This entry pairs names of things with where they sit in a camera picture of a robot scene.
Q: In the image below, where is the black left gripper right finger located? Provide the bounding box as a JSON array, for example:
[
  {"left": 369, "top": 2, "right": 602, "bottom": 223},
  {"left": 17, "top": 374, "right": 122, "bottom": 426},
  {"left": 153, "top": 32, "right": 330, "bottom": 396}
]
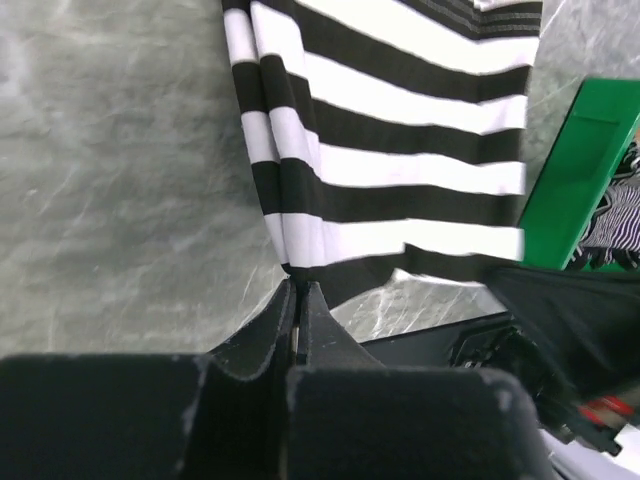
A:
[{"left": 285, "top": 280, "right": 386, "bottom": 480}]

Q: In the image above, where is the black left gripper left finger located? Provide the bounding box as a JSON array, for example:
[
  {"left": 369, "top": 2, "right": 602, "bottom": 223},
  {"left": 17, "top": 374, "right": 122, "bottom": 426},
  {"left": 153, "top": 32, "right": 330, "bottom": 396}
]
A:
[{"left": 204, "top": 280, "right": 297, "bottom": 479}]

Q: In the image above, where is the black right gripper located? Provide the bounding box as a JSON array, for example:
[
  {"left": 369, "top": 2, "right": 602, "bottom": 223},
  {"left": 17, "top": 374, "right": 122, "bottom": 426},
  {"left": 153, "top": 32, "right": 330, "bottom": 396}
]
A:
[{"left": 479, "top": 264, "right": 640, "bottom": 451}]

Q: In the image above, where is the wide striped black white tank top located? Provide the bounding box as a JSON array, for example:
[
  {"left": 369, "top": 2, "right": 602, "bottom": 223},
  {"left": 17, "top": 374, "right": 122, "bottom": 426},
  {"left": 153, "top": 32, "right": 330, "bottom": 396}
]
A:
[{"left": 222, "top": 1, "right": 542, "bottom": 307}]

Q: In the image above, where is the thin striped black tank top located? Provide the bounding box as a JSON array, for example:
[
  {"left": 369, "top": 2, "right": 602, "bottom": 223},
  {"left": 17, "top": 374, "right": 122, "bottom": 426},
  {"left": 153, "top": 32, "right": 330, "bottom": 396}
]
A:
[{"left": 567, "top": 135, "right": 639, "bottom": 271}]

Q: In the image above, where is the green plastic bin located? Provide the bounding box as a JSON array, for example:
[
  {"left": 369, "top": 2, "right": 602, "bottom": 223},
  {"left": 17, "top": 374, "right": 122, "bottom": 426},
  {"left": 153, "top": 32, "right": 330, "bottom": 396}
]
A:
[{"left": 520, "top": 77, "right": 639, "bottom": 269}]

